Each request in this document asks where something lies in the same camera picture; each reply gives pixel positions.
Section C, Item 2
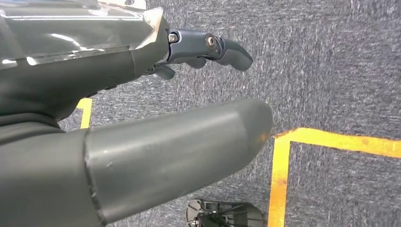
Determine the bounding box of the black robot left foot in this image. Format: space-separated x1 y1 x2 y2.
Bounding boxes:
185 199 265 227

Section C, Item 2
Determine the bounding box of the yellow floor tape square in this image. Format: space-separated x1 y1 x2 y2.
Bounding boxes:
268 127 401 227

